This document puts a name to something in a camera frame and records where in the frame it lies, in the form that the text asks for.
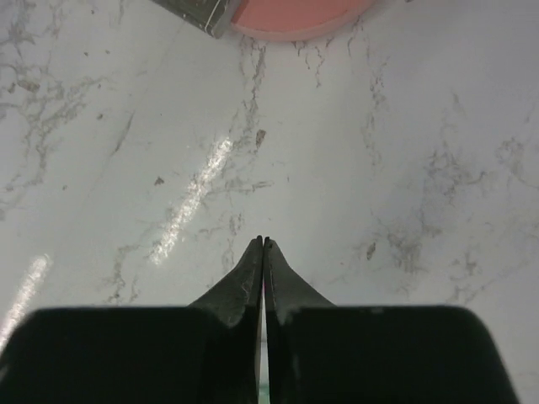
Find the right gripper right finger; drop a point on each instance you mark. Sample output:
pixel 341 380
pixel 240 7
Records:
pixel 323 353

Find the dark printed booklet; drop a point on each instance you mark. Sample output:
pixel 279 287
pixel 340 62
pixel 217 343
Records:
pixel 213 17

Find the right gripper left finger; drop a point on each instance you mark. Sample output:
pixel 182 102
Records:
pixel 205 352

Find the pink wooden tiered shelf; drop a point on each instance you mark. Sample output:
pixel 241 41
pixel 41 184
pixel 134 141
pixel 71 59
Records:
pixel 295 20

